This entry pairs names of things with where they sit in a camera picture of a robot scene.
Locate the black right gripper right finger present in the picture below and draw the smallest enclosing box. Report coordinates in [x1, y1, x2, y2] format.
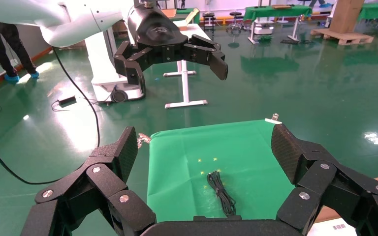
[270, 123, 378, 236]

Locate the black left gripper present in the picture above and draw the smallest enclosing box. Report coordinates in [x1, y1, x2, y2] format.
[113, 4, 229, 89]

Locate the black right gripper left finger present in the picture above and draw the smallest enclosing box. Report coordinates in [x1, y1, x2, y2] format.
[21, 126, 157, 236]

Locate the black data cable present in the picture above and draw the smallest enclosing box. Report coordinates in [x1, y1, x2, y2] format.
[206, 170, 238, 218]

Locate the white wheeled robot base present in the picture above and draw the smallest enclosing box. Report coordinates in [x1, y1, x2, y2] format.
[253, 18, 275, 36]

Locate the white printed paper sheet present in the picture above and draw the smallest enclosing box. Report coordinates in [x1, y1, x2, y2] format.
[308, 218, 359, 236]

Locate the silver metal table clamp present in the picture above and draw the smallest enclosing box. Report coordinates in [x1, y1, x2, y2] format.
[137, 132, 152, 149]
[264, 113, 283, 125]

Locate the black square stool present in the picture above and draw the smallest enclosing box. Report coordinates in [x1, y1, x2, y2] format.
[202, 12, 217, 33]

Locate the white robot column base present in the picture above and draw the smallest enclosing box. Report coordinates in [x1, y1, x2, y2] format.
[84, 28, 146, 104]

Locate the green table cloth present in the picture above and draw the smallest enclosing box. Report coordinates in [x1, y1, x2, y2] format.
[146, 119, 296, 224]

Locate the round black swivel stool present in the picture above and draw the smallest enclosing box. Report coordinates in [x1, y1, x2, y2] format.
[228, 11, 244, 35]

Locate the black power adapter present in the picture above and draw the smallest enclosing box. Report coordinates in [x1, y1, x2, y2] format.
[58, 95, 77, 106]

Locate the wooden pallet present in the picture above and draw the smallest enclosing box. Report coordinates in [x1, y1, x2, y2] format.
[310, 28, 375, 46]

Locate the large brown carton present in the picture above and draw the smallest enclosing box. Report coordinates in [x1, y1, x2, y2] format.
[328, 0, 365, 34]

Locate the person in black trousers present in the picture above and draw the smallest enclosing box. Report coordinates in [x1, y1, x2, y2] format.
[0, 22, 40, 83]

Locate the white metal frame table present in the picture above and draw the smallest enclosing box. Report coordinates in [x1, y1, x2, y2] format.
[161, 8, 213, 110]

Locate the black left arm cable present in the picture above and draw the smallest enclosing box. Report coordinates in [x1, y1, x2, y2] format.
[0, 47, 101, 186]

